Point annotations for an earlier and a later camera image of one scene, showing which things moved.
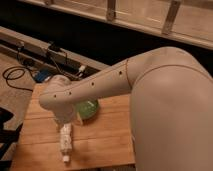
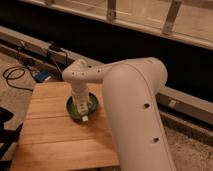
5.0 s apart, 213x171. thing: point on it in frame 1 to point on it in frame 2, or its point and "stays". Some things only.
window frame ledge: x=186 y=20 stays
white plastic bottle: x=66 y=141 to x=83 y=107
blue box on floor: x=41 y=75 stays
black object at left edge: x=7 y=137 stays
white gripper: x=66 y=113 to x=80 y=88
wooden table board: x=107 y=138 stays
